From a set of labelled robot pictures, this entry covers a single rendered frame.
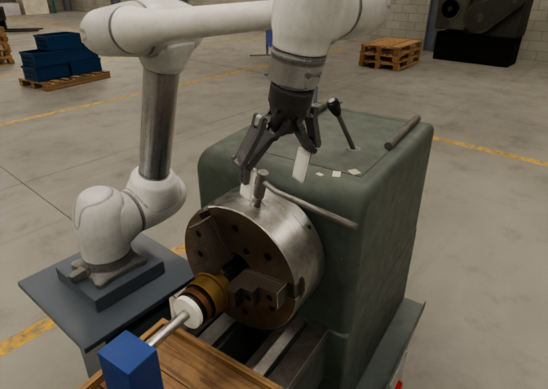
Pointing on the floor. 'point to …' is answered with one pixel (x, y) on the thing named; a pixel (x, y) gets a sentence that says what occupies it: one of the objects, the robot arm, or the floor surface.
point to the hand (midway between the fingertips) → (273, 183)
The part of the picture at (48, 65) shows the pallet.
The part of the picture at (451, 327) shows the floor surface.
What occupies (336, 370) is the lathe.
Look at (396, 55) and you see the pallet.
